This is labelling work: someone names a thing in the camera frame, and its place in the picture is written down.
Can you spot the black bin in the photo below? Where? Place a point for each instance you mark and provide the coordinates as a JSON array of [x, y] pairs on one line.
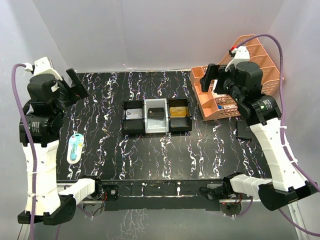
[[133, 127], [179, 125]]

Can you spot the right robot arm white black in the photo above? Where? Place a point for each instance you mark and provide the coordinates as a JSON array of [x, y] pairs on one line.
[[287, 183]]

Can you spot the black credit card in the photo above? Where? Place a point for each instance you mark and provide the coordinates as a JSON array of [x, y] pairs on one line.
[[157, 113]]

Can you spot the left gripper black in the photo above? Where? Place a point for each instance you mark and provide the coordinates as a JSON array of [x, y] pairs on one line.
[[78, 87]]

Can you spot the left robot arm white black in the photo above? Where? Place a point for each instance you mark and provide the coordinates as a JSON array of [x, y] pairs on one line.
[[39, 133]]

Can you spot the black card holder wallet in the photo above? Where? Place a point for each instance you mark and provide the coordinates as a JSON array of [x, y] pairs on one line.
[[243, 131]]

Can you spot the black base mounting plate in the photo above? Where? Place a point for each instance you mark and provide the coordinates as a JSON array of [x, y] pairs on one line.
[[172, 194]]

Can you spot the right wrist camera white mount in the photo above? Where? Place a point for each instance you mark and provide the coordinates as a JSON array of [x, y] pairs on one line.
[[238, 55]]

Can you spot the white middle bin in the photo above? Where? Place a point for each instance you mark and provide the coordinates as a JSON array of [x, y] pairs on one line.
[[153, 126]]

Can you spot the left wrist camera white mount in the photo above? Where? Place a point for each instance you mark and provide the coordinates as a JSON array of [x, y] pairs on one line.
[[42, 66]]

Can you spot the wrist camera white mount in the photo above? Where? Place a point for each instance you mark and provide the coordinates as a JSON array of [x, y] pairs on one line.
[[238, 55], [42, 66]]

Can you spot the black right bin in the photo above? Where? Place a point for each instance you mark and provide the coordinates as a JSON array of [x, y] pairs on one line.
[[179, 125]]

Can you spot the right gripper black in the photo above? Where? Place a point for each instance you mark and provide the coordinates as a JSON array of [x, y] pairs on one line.
[[213, 71]]

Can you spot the black left bin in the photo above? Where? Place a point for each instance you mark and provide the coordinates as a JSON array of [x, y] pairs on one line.
[[133, 127]]

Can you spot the silver credit card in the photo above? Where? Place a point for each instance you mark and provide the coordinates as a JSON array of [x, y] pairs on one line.
[[134, 114]]

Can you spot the small label box in organizer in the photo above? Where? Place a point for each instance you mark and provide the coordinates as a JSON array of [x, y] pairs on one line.
[[228, 106]]

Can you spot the blue white packaged item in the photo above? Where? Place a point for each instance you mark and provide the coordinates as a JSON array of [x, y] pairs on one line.
[[75, 148]]

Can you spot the gold credit card in bin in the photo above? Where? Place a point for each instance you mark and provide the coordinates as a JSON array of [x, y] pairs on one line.
[[178, 112]]

